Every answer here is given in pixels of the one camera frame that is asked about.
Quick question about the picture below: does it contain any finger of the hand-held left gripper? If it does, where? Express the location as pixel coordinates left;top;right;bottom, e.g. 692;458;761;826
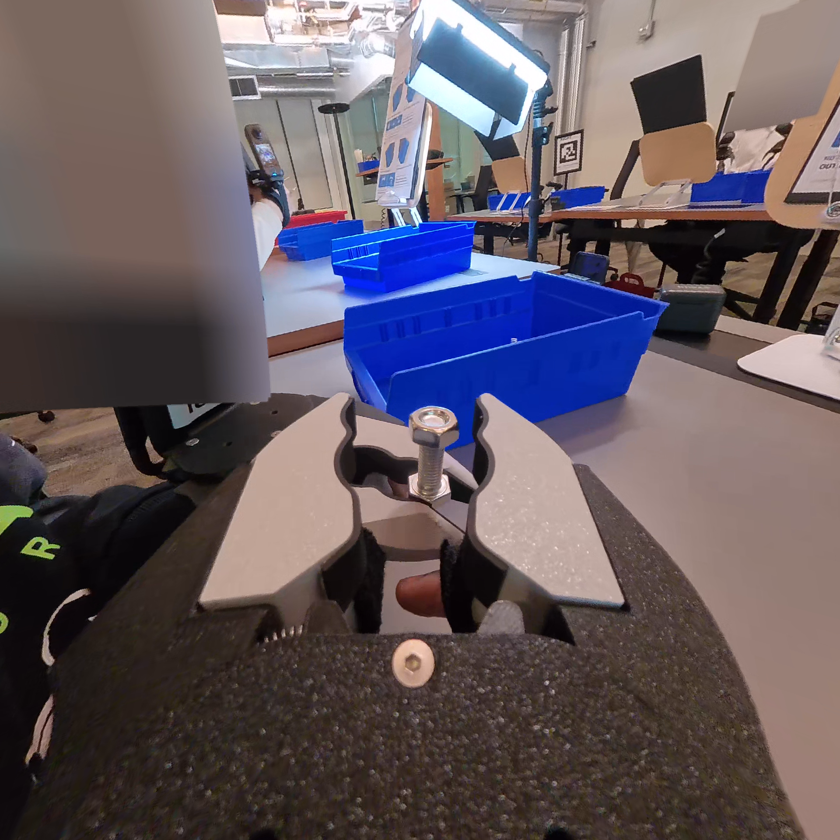
342;415;481;500
357;493;463;559

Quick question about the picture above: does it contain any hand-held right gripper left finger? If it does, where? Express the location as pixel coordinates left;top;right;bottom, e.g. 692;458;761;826
200;392;389;634

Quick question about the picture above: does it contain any black floor lamp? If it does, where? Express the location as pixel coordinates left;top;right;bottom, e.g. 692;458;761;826
319;103;358;221

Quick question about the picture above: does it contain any black printed shirt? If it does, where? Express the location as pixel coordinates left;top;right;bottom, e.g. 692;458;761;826
0;434;198;788

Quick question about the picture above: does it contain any long wooden desk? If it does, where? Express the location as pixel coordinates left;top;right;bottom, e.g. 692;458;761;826
453;197;840;329

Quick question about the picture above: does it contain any dark blue bag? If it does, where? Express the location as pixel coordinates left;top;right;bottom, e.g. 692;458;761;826
567;250;615;283

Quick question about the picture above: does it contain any roll-up banner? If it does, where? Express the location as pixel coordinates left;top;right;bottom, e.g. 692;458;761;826
376;66;434;211

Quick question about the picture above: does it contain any person's left forearm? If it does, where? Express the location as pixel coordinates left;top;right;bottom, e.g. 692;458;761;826
40;473;217;605

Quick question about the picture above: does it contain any white sign stand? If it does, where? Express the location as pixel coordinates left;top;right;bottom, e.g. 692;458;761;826
737;305;840;403

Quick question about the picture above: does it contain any grey tool case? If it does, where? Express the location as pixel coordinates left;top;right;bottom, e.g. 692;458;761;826
655;285;727;337

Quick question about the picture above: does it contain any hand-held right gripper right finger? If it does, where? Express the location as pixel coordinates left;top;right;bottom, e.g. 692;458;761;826
437;392;624;635

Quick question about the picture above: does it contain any studio light on stand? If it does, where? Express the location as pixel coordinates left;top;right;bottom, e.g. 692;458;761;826
405;0;552;259

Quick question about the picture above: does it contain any black monitor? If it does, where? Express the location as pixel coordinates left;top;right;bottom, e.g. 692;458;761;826
630;56;710;136

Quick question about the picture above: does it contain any silver hex bolt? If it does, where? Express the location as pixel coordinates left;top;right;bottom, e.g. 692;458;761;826
409;441;454;505

